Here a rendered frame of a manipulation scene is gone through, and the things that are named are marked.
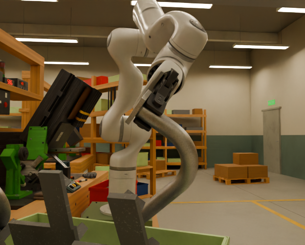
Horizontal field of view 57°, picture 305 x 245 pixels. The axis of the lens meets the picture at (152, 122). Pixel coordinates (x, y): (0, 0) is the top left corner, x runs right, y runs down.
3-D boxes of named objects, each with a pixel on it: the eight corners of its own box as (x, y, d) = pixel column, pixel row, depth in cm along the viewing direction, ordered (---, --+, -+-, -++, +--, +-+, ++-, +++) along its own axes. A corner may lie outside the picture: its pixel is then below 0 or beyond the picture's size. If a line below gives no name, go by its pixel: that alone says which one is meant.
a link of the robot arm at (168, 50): (195, 67, 61) (172, 98, 66) (199, 50, 72) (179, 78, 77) (163, 45, 60) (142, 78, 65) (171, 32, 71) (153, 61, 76)
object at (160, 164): (157, 172, 935) (157, 159, 937) (176, 175, 879) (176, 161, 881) (130, 176, 850) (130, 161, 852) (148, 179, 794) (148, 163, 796)
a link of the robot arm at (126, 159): (107, 166, 131) (109, 115, 132) (146, 166, 136) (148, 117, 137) (111, 170, 120) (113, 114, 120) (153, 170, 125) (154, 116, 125)
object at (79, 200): (108, 187, 256) (108, 170, 257) (34, 259, 106) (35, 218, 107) (93, 187, 256) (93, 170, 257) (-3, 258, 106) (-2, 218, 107)
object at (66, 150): (85, 152, 199) (85, 148, 199) (79, 153, 183) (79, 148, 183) (30, 151, 200) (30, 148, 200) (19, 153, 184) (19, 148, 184)
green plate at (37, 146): (48, 162, 177) (51, 129, 183) (43, 160, 169) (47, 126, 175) (30, 162, 177) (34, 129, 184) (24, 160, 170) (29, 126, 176)
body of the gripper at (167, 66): (139, 86, 63) (125, 108, 54) (164, 48, 58) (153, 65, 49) (167, 104, 64) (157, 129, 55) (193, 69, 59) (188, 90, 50)
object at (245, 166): (251, 178, 809) (251, 152, 813) (269, 183, 731) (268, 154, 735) (212, 180, 781) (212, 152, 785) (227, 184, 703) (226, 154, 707)
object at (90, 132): (131, 218, 420) (131, 59, 432) (55, 195, 579) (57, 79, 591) (156, 210, 459) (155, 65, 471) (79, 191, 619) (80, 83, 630)
